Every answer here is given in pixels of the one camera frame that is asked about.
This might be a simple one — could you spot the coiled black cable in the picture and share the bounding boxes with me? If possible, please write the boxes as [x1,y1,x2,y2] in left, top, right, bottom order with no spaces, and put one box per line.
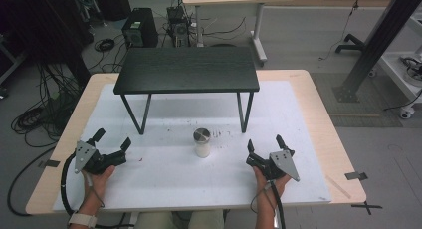
[94,38,116,53]

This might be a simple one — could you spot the thin grey gripper cable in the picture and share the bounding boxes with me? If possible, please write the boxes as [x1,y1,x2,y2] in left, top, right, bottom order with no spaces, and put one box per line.
[86,171,106,209]
[249,184,272,214]

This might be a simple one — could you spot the thick black left gripper cable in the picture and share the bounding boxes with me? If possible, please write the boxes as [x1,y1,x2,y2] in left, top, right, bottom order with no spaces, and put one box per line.
[60,151,88,217]

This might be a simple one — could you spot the open-frame computer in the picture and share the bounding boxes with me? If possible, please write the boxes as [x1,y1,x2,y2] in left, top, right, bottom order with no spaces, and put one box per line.
[166,5,191,48]

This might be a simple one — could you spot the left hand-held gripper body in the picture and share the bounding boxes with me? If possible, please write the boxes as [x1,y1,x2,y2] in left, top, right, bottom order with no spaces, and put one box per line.
[74,140,128,175]

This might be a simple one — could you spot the white wristwatch band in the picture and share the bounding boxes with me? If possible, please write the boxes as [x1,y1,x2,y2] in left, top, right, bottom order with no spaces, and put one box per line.
[68,212,99,229]

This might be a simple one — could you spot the black tape cross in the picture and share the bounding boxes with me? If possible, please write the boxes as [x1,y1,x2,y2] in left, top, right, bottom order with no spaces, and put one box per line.
[350,200,383,216]

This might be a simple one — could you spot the thin grey left gripper cable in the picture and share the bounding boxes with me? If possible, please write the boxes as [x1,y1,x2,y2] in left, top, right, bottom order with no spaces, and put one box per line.
[86,171,106,209]

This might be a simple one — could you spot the black metal post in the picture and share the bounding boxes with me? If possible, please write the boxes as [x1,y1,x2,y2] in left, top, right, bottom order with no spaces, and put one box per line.
[331,0,422,104]

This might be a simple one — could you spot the person's beige trousers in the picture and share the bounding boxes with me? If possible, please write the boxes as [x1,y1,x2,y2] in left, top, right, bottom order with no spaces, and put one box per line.
[133,209,226,229]

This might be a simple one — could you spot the thick black gripper cable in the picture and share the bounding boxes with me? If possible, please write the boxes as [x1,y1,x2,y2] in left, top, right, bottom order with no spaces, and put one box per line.
[270,180,288,229]
[60,151,88,217]

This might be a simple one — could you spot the thick black right gripper cable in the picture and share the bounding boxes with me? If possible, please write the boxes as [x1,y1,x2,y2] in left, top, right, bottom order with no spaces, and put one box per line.
[270,180,288,229]

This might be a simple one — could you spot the person's left hand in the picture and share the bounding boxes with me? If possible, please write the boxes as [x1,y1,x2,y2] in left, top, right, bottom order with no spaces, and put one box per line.
[82,164,116,205]

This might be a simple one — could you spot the black desktop shelf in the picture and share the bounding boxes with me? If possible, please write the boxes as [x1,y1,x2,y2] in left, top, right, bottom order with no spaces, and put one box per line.
[113,46,261,136]

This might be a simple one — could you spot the black computer tower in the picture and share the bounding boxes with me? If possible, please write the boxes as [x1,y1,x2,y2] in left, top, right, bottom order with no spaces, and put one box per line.
[121,7,159,50]

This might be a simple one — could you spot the light wooden table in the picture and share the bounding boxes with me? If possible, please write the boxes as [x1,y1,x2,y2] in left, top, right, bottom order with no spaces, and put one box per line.
[25,69,368,225]

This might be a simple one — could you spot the black stand foot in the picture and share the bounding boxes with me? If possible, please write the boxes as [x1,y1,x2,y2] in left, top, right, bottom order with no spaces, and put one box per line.
[334,33,366,55]

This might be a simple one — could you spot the person's right hand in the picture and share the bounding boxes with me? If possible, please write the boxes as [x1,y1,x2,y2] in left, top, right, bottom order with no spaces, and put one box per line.
[252,165,293,205]

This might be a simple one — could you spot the white board mat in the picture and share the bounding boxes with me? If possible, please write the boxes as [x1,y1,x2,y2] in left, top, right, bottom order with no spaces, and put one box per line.
[53,80,332,213]

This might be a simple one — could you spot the white office desk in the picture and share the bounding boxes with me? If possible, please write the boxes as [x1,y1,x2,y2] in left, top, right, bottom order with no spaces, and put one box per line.
[181,0,296,68]

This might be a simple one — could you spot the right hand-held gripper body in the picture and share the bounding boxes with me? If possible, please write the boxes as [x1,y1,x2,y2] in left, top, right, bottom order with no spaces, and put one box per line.
[245,149,301,183]

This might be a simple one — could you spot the long black floor cable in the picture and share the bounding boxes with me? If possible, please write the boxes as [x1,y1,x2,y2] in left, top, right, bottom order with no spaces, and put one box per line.
[6,145,56,218]

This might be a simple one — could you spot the bundle of black floor cables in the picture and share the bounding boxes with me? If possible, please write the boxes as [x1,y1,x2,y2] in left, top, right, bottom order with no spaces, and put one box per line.
[9,61,86,149]

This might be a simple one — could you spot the white wheeled cart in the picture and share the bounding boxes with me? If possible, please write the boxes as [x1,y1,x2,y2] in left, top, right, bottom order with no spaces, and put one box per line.
[377,14,422,120]

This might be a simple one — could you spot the thin grey right gripper cable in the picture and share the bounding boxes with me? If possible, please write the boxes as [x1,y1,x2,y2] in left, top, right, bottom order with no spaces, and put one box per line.
[249,184,272,214]

